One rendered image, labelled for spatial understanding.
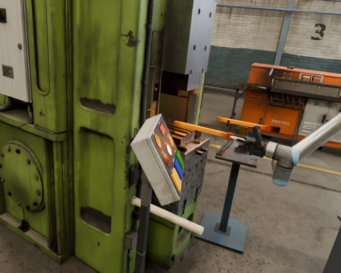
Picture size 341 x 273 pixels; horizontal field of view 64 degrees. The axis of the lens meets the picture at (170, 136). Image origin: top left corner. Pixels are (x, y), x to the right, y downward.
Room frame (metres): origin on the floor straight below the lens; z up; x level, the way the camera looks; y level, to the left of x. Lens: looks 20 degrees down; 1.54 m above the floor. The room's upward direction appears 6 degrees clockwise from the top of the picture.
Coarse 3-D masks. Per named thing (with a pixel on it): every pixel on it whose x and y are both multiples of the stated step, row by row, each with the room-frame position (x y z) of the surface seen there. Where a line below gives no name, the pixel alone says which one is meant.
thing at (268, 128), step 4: (220, 120) 1.92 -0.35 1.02; (224, 120) 1.91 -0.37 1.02; (232, 120) 1.89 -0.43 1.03; (236, 120) 1.90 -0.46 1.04; (240, 124) 1.87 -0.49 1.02; (244, 124) 1.87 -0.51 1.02; (248, 124) 1.86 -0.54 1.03; (252, 124) 1.85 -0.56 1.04; (256, 124) 1.86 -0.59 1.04; (260, 128) 1.83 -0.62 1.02; (264, 128) 1.82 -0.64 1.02; (268, 128) 1.82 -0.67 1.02; (272, 128) 1.82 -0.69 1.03; (276, 128) 1.81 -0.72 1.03; (272, 132) 1.81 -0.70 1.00; (276, 132) 1.81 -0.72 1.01
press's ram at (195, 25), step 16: (176, 0) 1.53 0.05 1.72; (192, 0) 1.49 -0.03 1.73; (208, 0) 1.64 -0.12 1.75; (176, 16) 1.53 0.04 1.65; (192, 16) 1.49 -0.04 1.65; (208, 16) 1.67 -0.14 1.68; (176, 32) 1.52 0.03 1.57; (192, 32) 1.51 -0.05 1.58; (208, 32) 1.70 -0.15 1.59; (176, 48) 1.52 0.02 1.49; (192, 48) 1.53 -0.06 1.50; (208, 48) 1.73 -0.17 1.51; (176, 64) 1.51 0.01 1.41; (192, 64) 1.56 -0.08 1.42
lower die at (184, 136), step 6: (168, 126) 1.69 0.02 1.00; (180, 126) 1.75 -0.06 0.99; (180, 132) 1.63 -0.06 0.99; (186, 132) 1.62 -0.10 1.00; (192, 132) 1.67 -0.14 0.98; (174, 138) 1.55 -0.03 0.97; (180, 138) 1.55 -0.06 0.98; (186, 138) 1.60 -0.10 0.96; (192, 138) 1.68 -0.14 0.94; (180, 144) 1.54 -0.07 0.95; (186, 144) 1.61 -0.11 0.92
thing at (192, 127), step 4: (176, 124) 1.67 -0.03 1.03; (180, 124) 1.66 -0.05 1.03; (184, 124) 1.65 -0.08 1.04; (188, 124) 1.65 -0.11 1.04; (192, 128) 1.62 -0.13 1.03; (196, 128) 1.61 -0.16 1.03; (200, 128) 1.60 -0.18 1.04; (204, 128) 1.59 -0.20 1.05; (208, 128) 1.59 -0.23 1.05; (208, 132) 1.57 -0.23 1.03; (212, 132) 1.56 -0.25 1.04; (216, 132) 1.55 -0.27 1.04; (220, 132) 1.54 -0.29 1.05; (224, 132) 1.54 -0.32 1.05; (224, 136) 1.52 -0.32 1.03; (228, 136) 1.50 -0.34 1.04; (240, 136) 1.48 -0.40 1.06; (244, 136) 1.48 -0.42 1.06
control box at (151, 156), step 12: (156, 120) 1.14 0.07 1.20; (144, 132) 1.01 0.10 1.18; (156, 132) 1.03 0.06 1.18; (168, 132) 1.22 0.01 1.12; (132, 144) 0.92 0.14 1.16; (144, 144) 0.92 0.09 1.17; (156, 144) 0.96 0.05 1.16; (168, 144) 1.12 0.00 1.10; (144, 156) 0.92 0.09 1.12; (156, 156) 0.91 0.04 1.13; (168, 156) 1.04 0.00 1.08; (144, 168) 0.92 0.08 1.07; (156, 168) 0.91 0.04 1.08; (168, 168) 0.95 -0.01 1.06; (156, 180) 0.91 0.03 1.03; (168, 180) 0.91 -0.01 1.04; (156, 192) 0.91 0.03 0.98; (168, 192) 0.91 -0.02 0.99; (180, 192) 0.96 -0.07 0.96
